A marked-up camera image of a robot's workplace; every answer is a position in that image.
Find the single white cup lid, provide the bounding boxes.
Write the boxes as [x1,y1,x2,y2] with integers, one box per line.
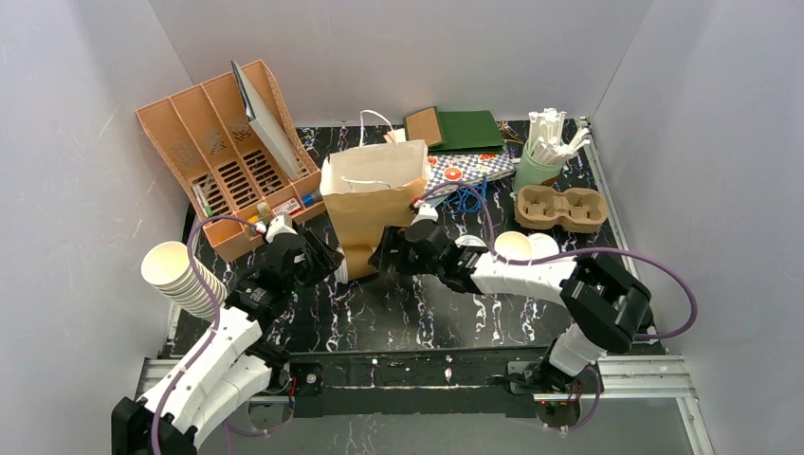
[455,234,486,247]

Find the kraft paper takeout bag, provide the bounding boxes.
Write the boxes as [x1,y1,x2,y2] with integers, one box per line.
[320,109,430,250]

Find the stack of pulp cup carriers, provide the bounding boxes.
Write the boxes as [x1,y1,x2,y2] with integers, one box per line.
[515,185,609,233]

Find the brown paper coffee cup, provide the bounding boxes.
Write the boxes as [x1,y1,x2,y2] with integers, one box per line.
[334,246,377,283]

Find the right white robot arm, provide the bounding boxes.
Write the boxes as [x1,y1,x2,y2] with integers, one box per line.
[368,220,651,389]

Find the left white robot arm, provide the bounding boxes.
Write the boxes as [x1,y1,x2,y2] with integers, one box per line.
[111,228,344,454]

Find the red white card box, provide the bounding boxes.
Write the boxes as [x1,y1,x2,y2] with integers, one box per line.
[271,197,304,218]

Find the blue checkered paper bag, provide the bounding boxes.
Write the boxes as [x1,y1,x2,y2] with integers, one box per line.
[426,154,520,195]

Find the green pen in organizer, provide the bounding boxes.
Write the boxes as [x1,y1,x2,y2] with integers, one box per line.
[192,183,213,217]

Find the orange plastic desk organizer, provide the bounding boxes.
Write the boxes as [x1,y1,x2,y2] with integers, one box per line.
[136,60,325,262]

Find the cream and blue bags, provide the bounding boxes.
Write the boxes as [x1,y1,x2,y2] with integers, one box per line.
[383,128,408,143]

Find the green paper bag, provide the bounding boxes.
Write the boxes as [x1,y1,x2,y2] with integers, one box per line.
[404,106,504,155]

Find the stack of white cup lids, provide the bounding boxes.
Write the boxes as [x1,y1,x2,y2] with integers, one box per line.
[528,233,560,259]

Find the stack of white paper cups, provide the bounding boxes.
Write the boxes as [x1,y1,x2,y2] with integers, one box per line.
[140,241,228,320]

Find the green cup with straws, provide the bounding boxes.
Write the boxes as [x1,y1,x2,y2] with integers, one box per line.
[513,108,591,193]

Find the white board in organizer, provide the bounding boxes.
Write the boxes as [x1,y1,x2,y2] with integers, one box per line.
[230,60,302,181]

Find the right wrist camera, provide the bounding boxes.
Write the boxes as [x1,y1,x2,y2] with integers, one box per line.
[411,200,439,226]

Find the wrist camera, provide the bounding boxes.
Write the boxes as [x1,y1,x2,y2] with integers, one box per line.
[411,200,439,226]
[263,214,298,244]

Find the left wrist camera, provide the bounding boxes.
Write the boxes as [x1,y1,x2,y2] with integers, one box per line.
[263,214,298,244]

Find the blue cord bag handle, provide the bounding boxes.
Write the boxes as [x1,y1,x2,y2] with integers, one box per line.
[442,185,486,214]

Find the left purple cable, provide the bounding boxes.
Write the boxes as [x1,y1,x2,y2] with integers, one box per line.
[149,215,297,455]

